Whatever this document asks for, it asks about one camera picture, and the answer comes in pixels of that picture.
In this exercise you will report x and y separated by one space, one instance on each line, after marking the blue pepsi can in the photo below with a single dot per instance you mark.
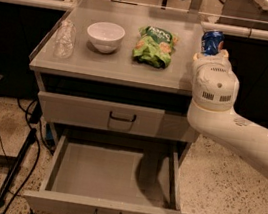
212 42

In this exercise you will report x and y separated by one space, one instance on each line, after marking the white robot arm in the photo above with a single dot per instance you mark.
211 112

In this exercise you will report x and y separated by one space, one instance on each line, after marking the grey drawer cabinet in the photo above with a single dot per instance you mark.
116 77

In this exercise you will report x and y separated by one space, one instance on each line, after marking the closed grey upper drawer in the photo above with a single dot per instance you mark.
138 120

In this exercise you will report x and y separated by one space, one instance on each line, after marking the open grey middle drawer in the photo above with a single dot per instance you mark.
101 179

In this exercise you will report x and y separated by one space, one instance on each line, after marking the green chip bag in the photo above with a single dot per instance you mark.
155 47

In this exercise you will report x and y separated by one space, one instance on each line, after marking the white ceramic bowl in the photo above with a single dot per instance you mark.
106 37

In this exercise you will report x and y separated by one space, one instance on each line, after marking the clear plastic bottle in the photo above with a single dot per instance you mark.
65 39

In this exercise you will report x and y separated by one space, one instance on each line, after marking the black table leg bar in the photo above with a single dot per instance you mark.
17 161

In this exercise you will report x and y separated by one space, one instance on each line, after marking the white horizontal rail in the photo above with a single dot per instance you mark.
227 29

